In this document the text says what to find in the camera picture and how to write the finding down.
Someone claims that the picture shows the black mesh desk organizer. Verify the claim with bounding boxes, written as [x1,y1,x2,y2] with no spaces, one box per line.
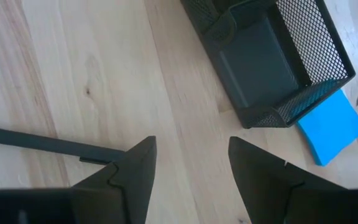
[180,0,356,129]

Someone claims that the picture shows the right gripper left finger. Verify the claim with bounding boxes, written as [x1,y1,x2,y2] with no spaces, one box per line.
[70,136,157,224]

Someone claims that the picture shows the blue sticky note pad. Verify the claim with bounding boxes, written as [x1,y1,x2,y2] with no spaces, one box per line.
[295,88,358,167]

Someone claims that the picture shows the black pen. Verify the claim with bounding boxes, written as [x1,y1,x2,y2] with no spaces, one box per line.
[0,125,126,166]

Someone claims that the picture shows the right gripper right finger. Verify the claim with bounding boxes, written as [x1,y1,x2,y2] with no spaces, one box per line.
[227,136,347,224]

